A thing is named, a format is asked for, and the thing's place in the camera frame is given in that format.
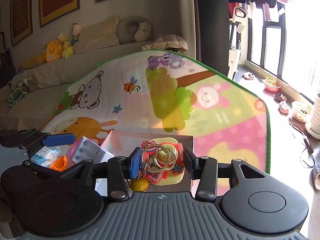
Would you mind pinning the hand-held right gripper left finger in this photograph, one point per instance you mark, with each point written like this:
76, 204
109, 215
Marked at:
136, 163

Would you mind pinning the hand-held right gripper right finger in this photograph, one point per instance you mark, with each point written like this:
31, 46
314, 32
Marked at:
189, 160

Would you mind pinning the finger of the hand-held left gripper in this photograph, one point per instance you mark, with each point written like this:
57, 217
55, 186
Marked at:
60, 138
26, 163

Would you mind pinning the blue tissue pack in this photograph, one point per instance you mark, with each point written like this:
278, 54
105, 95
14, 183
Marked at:
46, 153

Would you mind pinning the orange plastic toy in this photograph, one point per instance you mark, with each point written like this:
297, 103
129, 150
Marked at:
58, 165

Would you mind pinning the pink cardboard box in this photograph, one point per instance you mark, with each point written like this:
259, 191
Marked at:
140, 137

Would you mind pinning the white battery charger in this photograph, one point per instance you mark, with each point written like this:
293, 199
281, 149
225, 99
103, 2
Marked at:
92, 152

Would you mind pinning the beige covered sofa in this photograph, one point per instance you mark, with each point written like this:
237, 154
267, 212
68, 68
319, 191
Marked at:
50, 80

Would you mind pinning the cartoon printed play mat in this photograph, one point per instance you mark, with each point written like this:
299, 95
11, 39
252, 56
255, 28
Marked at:
225, 110

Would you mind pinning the green knitted cloth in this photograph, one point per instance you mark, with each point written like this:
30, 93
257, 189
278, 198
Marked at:
18, 92

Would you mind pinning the yellow orange cushion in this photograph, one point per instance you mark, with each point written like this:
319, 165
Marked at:
33, 62

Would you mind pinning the yellow duck backpack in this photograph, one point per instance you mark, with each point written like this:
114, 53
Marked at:
53, 51

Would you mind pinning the dark cabinet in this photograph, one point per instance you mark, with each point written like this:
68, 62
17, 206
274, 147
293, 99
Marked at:
6, 67

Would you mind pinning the yellow plush duck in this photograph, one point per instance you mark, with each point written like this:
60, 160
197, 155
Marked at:
67, 48

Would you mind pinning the cartoon boy doll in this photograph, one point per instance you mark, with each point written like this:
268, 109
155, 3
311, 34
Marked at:
75, 31

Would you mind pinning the beige pillow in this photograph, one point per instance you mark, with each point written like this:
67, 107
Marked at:
97, 35

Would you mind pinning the small dark dish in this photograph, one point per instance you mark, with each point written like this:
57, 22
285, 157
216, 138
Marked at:
280, 97

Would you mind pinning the red plant pot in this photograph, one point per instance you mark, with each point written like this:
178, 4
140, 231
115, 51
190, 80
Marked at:
272, 87

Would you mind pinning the white stick vacuum cleaner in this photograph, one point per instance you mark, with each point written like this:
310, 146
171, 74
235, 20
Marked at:
233, 57

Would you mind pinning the beige quilted blanket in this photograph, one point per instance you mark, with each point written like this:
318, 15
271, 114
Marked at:
166, 42

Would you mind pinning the white round plant pot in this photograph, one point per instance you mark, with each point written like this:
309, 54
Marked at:
301, 113

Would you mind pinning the grey slipper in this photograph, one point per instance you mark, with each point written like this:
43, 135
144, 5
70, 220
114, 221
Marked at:
316, 177

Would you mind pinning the grey neck pillow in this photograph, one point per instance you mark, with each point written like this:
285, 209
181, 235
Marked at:
123, 27

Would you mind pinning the tall white ribbed pot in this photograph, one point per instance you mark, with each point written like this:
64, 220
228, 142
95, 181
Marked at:
314, 122

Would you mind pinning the white bear plush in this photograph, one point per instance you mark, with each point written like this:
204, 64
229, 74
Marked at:
143, 32

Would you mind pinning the narrow red framed picture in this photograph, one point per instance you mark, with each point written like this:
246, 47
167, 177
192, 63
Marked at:
22, 10

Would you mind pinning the wide red framed picture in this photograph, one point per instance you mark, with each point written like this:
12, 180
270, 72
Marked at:
58, 0

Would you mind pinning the beige curtain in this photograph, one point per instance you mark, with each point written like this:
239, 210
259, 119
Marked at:
187, 17

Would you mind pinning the black window frame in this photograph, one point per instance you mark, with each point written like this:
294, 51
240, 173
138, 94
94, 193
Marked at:
262, 45

